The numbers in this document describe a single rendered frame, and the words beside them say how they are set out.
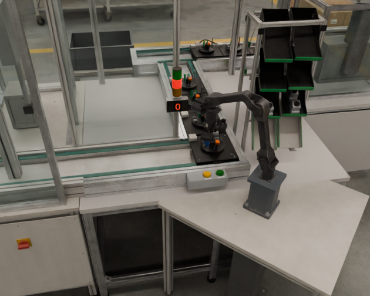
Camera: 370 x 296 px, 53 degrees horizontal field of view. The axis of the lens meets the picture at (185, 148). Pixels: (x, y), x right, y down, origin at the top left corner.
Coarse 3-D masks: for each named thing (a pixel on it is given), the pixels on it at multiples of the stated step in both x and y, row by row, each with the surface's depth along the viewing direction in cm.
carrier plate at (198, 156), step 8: (224, 136) 219; (192, 144) 212; (200, 144) 212; (232, 144) 213; (200, 152) 207; (224, 152) 207; (232, 152) 207; (200, 160) 201; (208, 160) 201; (216, 160) 201; (224, 160) 202; (232, 160) 204
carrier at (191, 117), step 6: (186, 114) 234; (192, 114) 238; (198, 114) 238; (186, 120) 232; (192, 120) 228; (198, 120) 228; (186, 126) 227; (192, 126) 227; (198, 126) 225; (186, 132) 222; (192, 132) 222; (198, 132) 222
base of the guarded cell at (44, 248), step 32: (64, 128) 242; (0, 224) 185; (32, 224) 188; (64, 224) 193; (0, 256) 198; (32, 256) 203; (64, 256) 208; (0, 288) 215; (32, 288) 220; (64, 288) 228; (96, 288) 238
